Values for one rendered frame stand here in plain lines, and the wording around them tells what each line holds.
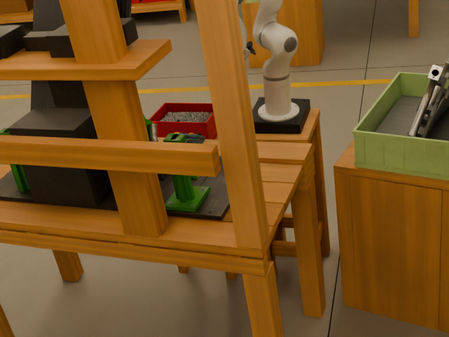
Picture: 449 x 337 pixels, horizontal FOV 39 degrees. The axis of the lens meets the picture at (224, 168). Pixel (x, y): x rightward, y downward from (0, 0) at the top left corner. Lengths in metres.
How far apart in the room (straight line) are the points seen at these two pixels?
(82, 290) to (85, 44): 1.89
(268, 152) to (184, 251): 0.62
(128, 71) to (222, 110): 0.30
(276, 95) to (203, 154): 0.98
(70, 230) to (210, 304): 1.07
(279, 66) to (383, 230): 0.83
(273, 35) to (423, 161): 0.80
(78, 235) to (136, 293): 1.07
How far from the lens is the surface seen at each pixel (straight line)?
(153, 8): 7.77
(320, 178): 3.16
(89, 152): 2.11
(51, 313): 3.52
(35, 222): 2.56
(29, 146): 2.24
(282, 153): 2.59
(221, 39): 1.77
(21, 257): 4.03
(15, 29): 2.30
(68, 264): 3.59
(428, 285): 2.90
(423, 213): 2.67
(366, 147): 2.60
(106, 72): 1.93
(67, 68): 2.01
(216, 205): 2.32
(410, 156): 2.56
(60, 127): 2.38
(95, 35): 1.95
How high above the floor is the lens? 2.16
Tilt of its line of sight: 30 degrees down
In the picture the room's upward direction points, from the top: 10 degrees counter-clockwise
